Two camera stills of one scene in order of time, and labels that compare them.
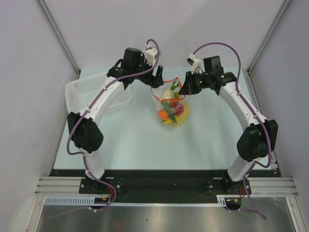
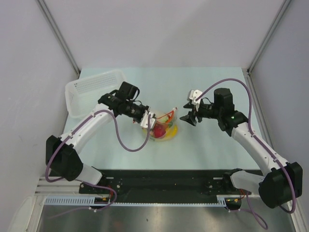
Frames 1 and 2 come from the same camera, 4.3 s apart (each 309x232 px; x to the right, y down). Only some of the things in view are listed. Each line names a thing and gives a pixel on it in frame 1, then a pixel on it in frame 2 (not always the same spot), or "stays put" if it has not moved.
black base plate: [163, 185] stays put
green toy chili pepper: [166, 106] -> [162, 120]
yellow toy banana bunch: [180, 119] -> [171, 132]
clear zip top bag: [172, 108] -> [165, 127]
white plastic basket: [79, 92] stays put
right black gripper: [188, 88] -> [190, 117]
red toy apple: [173, 104] -> [160, 130]
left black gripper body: [146, 78] -> [135, 111]
